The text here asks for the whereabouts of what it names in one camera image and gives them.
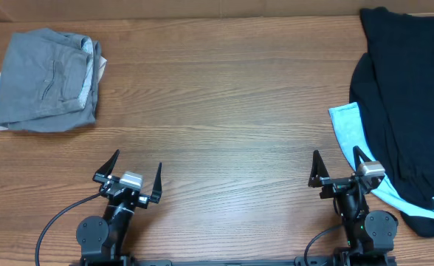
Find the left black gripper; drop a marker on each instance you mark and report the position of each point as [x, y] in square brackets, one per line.
[102, 176]

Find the folded grey trousers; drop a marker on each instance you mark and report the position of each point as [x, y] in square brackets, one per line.
[49, 81]

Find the black garment under pile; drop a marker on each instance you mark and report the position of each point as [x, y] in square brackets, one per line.
[422, 226]

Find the black t-shirt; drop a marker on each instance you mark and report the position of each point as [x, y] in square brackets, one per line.
[393, 84]

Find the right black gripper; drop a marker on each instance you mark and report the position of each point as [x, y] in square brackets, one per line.
[319, 176]

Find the light blue printed t-shirt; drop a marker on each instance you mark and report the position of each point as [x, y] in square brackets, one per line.
[347, 126]

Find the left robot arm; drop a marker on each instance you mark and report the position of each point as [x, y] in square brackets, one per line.
[102, 237]

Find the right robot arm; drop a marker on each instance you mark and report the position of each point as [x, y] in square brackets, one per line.
[370, 234]

